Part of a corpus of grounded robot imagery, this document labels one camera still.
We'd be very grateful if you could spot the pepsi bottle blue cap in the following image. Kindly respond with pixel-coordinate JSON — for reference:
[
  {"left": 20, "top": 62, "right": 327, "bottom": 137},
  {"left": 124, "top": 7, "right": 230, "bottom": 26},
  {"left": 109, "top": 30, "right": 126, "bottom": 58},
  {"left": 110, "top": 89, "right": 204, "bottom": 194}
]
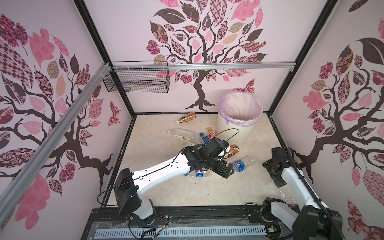
[{"left": 184, "top": 170, "right": 211, "bottom": 178}]

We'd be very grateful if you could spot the clear rectangular bottle green label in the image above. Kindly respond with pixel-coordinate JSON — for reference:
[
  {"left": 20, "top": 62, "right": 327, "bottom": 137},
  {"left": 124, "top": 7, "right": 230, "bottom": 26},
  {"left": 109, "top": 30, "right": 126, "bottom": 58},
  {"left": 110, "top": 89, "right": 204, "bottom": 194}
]
[{"left": 167, "top": 128, "right": 196, "bottom": 142}]

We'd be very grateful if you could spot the blue label white cap bottle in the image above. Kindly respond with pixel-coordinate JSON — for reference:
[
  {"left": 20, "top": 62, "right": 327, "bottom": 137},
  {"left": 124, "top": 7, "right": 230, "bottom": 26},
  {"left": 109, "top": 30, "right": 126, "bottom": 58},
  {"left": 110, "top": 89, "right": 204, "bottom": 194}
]
[{"left": 233, "top": 156, "right": 255, "bottom": 173}]

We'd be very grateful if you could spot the clear bottle white cap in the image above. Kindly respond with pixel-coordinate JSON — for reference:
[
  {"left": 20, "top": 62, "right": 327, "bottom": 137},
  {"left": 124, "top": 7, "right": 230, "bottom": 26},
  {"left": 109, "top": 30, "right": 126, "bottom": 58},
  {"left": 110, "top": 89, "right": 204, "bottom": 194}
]
[{"left": 277, "top": 185, "right": 297, "bottom": 204}]

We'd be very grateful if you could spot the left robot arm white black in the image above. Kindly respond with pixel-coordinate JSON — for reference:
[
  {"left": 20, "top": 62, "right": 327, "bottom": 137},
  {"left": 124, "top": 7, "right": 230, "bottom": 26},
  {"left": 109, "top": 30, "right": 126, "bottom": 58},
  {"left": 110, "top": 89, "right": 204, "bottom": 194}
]
[{"left": 113, "top": 137, "right": 234, "bottom": 220}]

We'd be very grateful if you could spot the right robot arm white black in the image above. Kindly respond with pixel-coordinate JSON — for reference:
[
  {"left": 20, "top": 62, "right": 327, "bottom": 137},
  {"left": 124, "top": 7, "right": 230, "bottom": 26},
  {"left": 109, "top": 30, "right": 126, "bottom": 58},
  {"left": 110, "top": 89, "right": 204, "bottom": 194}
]
[{"left": 262, "top": 147, "right": 346, "bottom": 240}]

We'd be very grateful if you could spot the white bin with purple liner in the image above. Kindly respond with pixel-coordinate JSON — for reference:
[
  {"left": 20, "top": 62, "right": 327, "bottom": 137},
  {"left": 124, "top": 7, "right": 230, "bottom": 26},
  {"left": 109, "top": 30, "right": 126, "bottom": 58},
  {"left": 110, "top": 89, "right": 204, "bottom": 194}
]
[{"left": 217, "top": 91, "right": 263, "bottom": 146}]

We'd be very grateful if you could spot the clear bottle blue label cap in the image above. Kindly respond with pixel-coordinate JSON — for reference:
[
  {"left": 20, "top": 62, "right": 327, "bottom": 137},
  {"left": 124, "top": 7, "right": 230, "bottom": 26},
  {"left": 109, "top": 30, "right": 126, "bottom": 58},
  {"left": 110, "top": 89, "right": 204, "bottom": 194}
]
[{"left": 200, "top": 133, "right": 210, "bottom": 144}]

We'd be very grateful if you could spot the red label yellow cap bottle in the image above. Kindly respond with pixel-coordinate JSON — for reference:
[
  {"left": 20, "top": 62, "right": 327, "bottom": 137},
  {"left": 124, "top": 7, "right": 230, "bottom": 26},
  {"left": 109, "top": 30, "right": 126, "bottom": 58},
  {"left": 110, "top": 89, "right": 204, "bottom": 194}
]
[{"left": 207, "top": 128, "right": 217, "bottom": 139}]

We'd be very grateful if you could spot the brown gold coffee bottle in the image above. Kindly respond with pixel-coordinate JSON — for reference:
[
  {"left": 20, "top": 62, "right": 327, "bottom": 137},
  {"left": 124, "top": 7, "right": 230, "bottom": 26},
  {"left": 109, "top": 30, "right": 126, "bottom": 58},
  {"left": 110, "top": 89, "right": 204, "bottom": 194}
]
[{"left": 224, "top": 145, "right": 240, "bottom": 159}]

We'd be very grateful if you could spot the white slotted cable duct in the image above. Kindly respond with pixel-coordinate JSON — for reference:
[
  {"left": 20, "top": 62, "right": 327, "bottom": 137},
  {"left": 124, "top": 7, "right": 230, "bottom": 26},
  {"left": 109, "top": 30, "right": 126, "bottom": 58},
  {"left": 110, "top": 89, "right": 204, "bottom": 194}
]
[{"left": 94, "top": 226, "right": 267, "bottom": 240}]

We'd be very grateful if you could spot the aluminium rail back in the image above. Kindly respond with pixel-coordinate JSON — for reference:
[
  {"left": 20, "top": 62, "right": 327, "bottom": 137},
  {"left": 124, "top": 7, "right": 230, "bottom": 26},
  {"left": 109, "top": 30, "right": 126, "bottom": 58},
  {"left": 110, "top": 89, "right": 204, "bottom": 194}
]
[{"left": 113, "top": 62, "right": 296, "bottom": 71}]

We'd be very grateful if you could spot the aluminium rail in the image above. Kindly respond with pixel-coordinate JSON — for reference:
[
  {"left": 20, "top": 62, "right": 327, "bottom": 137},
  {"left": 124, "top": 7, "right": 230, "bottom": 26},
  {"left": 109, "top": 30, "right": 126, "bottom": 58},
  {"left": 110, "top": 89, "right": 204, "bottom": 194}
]
[
  {"left": 1, "top": 63, "right": 111, "bottom": 224},
  {"left": 113, "top": 62, "right": 296, "bottom": 71}
]

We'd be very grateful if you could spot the black wire basket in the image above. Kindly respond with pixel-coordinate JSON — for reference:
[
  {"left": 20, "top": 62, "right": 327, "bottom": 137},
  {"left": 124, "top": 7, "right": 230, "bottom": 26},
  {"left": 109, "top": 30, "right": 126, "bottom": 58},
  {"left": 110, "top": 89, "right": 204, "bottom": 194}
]
[{"left": 103, "top": 60, "right": 171, "bottom": 94}]

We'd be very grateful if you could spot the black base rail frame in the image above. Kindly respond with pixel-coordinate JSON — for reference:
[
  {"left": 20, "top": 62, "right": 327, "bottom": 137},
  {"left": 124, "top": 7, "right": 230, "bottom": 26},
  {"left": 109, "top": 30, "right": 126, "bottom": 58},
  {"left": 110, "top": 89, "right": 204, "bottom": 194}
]
[{"left": 81, "top": 204, "right": 293, "bottom": 240}]

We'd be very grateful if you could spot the aluminium rail left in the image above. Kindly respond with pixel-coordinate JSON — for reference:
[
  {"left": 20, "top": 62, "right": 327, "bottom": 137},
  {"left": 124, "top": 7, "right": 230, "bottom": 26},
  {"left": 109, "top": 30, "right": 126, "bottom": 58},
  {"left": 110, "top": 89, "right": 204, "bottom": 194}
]
[{"left": 1, "top": 63, "right": 111, "bottom": 224}]

